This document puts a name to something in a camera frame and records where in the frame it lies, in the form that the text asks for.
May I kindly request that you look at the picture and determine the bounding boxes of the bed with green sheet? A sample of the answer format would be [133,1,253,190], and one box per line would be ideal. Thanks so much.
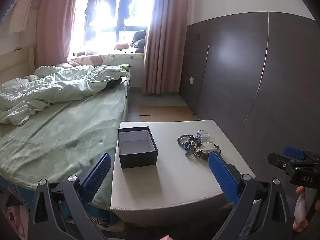
[0,76,132,228]

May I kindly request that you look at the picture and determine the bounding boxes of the black jewelry box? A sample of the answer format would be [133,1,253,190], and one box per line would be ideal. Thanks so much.
[117,127,159,169]

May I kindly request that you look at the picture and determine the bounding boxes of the blue bead bracelet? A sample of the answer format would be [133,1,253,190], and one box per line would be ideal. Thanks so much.
[177,134,201,157]

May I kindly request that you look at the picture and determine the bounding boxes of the pink patterned floor mat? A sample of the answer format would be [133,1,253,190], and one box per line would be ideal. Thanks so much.
[0,197,32,240]

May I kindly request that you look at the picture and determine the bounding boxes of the white hanging cloth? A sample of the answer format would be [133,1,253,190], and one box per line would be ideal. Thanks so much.
[9,0,35,35]

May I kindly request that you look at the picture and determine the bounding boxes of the beige headboard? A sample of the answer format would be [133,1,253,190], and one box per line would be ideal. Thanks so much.
[0,45,38,87]

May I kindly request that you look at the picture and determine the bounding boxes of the dark brown wardrobe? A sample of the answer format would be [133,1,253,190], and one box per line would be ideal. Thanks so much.
[179,12,320,173]

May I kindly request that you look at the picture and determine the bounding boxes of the white translucent pendant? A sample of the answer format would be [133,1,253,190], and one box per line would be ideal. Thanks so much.
[196,134,217,153]

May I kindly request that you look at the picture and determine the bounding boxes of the hanging dark clothes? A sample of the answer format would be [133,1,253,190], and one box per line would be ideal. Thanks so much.
[84,0,137,32]

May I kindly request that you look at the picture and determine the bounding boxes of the person's right hand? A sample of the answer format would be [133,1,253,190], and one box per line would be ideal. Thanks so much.
[293,186,310,232]

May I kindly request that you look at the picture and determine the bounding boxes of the flattened cardboard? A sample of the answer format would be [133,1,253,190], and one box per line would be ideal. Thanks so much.
[139,106,198,123]

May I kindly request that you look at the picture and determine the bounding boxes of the brown bead bracelet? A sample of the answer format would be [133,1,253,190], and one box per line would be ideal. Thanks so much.
[192,144,222,159]

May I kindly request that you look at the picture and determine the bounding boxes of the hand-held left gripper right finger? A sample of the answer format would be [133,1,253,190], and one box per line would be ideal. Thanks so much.
[208,152,297,240]

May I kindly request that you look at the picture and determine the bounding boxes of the patterned window seat cushion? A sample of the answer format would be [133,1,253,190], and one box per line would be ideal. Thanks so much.
[70,52,146,68]

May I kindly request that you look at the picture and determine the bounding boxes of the black cloth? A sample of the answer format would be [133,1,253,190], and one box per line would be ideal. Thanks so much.
[106,77,123,89]

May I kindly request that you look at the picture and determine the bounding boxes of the dark cushions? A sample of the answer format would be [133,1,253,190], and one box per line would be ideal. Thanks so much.
[132,30,147,54]

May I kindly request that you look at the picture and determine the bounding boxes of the window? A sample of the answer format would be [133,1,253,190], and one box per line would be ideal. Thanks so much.
[74,0,156,57]

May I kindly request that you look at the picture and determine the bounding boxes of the light green quilt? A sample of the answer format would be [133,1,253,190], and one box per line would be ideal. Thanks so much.
[0,65,132,126]

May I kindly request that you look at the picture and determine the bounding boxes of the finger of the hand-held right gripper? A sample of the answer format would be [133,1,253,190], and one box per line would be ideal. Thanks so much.
[283,146,320,164]
[267,152,300,174]

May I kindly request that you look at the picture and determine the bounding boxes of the white leather table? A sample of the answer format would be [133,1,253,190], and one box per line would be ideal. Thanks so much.
[110,119,255,222]

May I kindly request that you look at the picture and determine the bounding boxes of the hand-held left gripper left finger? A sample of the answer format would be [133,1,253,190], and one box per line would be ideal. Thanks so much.
[28,152,112,240]

